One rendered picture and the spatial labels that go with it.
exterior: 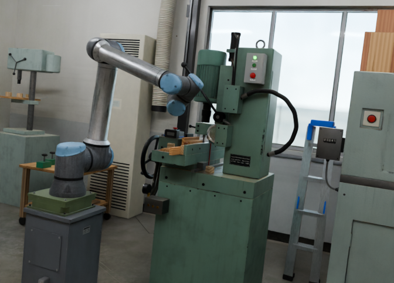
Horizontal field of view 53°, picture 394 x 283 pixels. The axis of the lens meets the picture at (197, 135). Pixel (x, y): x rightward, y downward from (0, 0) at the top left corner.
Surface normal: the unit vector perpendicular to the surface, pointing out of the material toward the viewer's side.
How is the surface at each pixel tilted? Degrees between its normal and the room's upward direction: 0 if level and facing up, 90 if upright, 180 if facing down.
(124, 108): 90
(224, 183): 90
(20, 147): 90
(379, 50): 87
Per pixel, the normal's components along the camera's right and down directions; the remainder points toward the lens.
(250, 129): -0.41, 0.02
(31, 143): 0.92, 0.12
